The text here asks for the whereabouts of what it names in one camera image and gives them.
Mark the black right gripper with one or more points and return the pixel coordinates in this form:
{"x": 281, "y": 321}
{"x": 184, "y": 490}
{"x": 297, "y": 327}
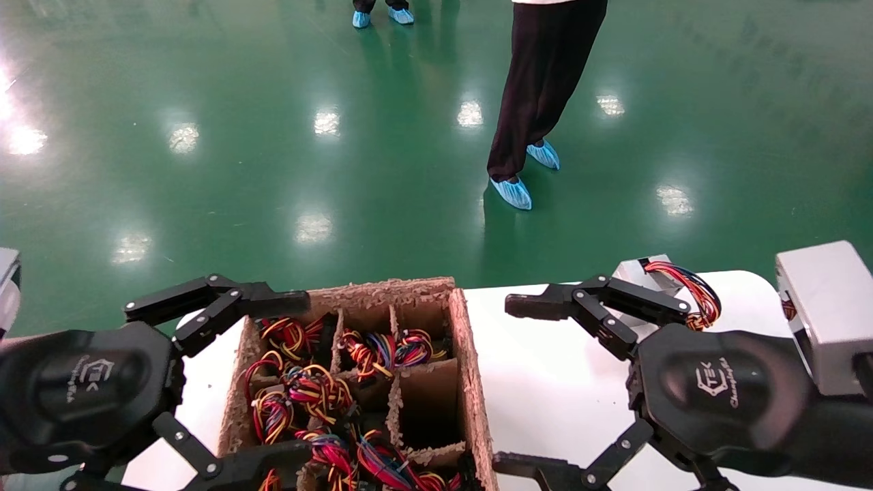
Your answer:
{"x": 723, "y": 395}

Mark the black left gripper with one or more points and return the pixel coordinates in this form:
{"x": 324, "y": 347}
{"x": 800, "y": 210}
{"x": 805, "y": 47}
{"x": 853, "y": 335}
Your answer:
{"x": 89, "y": 389}

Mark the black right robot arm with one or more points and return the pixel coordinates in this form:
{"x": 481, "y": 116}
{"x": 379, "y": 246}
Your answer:
{"x": 846, "y": 443}

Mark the brown cardboard divider box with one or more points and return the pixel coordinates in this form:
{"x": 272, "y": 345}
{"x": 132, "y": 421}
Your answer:
{"x": 470, "y": 382}

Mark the person in black trousers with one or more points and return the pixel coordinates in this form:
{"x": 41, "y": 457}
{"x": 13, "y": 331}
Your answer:
{"x": 361, "y": 19}
{"x": 545, "y": 68}

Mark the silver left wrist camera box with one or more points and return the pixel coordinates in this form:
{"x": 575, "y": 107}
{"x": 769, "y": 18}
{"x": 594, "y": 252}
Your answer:
{"x": 8, "y": 293}

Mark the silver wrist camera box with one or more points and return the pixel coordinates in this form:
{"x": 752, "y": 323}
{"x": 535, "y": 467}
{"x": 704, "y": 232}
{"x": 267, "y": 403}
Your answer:
{"x": 8, "y": 293}
{"x": 832, "y": 307}

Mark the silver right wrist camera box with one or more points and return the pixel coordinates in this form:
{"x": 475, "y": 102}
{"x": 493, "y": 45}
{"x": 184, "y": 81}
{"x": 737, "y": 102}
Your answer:
{"x": 832, "y": 307}

